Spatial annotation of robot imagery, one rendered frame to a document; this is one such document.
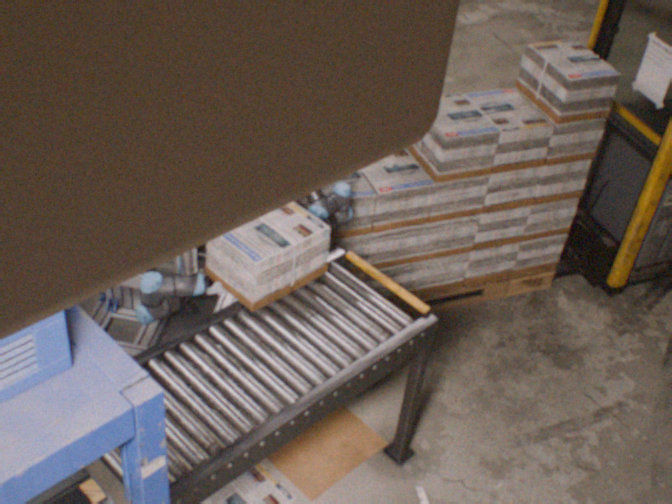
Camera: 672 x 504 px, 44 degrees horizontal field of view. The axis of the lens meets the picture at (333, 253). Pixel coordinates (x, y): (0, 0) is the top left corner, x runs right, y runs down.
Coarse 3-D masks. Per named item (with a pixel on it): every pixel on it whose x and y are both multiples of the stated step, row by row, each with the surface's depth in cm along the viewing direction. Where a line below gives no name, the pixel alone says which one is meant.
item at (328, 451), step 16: (336, 416) 378; (352, 416) 379; (304, 432) 369; (320, 432) 370; (336, 432) 371; (352, 432) 372; (368, 432) 373; (288, 448) 362; (304, 448) 363; (320, 448) 364; (336, 448) 364; (352, 448) 365; (368, 448) 366; (272, 464) 355; (288, 464) 355; (304, 464) 356; (320, 464) 357; (336, 464) 358; (352, 464) 359; (304, 480) 350; (320, 480) 351; (336, 480) 351
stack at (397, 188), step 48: (384, 192) 373; (432, 192) 384; (480, 192) 397; (528, 192) 409; (336, 240) 380; (384, 240) 391; (432, 240) 403; (480, 240) 417; (384, 288) 412; (480, 288) 441
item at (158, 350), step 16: (336, 256) 339; (240, 304) 312; (208, 320) 304; (224, 320) 306; (176, 336) 296; (192, 336) 298; (144, 352) 289; (160, 352) 290; (176, 352) 295; (144, 368) 287
